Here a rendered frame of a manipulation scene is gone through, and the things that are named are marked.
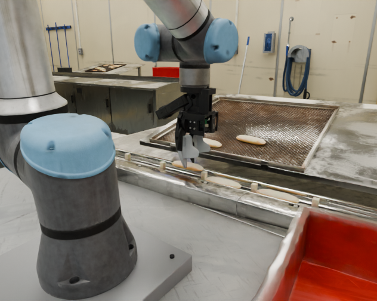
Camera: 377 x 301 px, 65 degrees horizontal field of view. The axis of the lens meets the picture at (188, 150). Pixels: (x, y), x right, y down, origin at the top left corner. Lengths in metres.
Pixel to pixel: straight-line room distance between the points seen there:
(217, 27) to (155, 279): 0.41
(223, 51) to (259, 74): 4.10
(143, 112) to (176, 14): 3.19
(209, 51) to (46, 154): 0.31
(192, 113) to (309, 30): 3.81
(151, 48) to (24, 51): 0.24
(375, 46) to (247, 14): 1.71
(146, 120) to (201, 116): 2.96
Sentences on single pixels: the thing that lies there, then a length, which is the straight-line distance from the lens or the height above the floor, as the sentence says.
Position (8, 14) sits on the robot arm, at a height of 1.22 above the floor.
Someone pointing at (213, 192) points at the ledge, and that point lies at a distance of 0.70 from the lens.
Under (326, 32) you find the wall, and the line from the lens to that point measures 4.42.
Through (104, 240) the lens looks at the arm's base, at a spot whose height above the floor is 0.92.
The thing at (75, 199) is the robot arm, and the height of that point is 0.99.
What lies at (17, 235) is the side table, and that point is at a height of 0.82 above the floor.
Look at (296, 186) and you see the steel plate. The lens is 0.88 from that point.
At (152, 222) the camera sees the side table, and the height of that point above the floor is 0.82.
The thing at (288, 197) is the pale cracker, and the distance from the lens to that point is 0.72.
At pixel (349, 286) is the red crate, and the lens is 0.56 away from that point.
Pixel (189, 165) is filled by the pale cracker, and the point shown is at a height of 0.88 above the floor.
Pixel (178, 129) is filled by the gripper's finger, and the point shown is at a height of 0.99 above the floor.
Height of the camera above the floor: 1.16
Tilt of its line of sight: 18 degrees down
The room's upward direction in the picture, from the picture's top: straight up
